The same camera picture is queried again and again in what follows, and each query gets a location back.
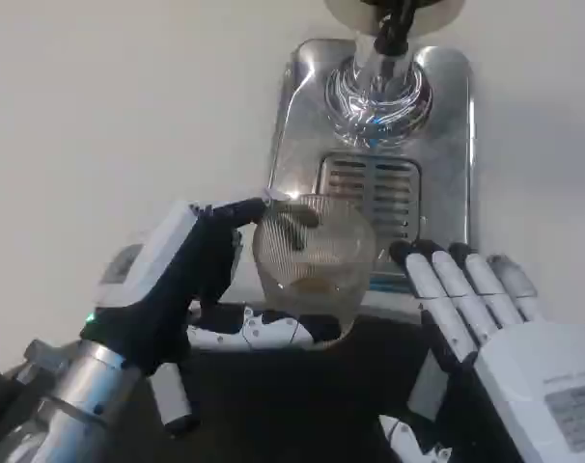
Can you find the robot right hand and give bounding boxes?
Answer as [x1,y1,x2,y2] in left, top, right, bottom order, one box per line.
[377,239,585,463]

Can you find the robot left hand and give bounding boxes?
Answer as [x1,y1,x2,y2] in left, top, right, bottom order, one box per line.
[79,196,320,433]

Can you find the clear ribbed glass cup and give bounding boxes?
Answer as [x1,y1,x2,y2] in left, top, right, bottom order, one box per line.
[251,192,376,344]

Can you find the steel drip tray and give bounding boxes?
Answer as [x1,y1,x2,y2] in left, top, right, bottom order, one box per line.
[265,38,478,296]

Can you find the slotted steel tray grid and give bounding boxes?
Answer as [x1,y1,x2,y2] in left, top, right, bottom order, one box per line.
[320,152,423,242]

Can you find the black dispenser tap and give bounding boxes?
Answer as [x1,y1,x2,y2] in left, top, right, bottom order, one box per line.
[373,0,417,55]

